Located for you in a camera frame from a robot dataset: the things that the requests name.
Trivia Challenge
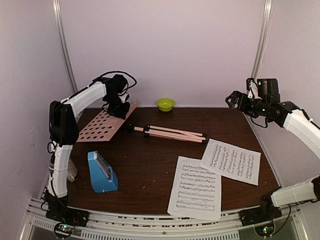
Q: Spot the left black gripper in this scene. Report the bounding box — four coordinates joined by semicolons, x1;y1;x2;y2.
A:
104;92;130;119

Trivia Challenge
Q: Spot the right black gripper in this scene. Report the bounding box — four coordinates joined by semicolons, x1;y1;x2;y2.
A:
225;90;269;118

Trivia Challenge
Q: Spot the pink perforated music stand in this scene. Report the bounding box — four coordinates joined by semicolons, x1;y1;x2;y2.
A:
76;110;207;144

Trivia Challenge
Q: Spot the sheet music page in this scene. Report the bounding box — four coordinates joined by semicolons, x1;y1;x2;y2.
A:
199;139;261;186
167;156;222;222

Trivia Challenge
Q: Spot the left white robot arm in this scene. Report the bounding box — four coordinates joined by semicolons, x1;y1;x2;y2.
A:
47;70;137;200

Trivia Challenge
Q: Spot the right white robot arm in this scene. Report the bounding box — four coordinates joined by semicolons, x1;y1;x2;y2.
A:
225;78;320;221

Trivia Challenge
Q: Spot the green plastic bowl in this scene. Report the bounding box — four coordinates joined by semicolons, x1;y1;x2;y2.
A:
156;98;175;112

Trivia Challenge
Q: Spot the blue metronome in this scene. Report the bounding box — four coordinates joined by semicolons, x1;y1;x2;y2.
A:
87;151;119;193

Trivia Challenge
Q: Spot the patterned ceramic mug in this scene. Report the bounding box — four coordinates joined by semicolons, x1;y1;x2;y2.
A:
67;158;78;182

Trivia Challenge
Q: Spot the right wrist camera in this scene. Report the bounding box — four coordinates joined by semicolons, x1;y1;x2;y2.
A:
246;77;258;99

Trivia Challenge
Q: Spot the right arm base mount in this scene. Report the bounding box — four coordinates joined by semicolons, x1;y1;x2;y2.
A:
239;194;282;238

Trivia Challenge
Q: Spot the aluminium front rail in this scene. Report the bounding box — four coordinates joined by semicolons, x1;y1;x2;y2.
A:
24;197;305;240

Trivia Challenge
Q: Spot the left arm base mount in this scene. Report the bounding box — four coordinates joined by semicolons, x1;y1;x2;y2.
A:
40;190;90;240

